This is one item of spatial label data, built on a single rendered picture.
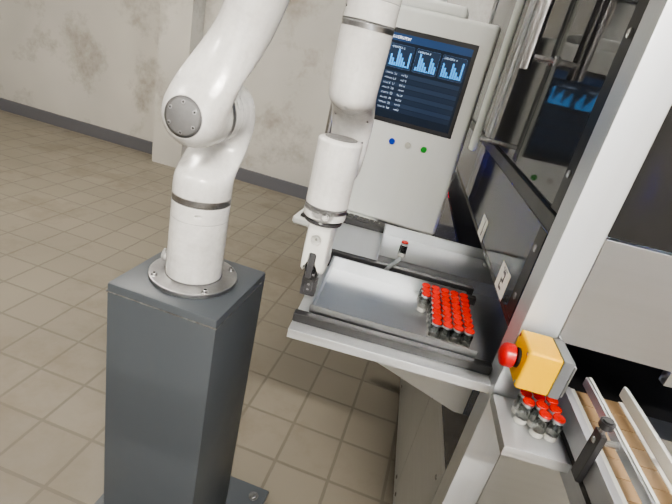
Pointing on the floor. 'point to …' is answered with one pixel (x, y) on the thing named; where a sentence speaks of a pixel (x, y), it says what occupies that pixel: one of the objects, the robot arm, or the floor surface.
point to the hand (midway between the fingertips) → (309, 285)
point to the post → (576, 232)
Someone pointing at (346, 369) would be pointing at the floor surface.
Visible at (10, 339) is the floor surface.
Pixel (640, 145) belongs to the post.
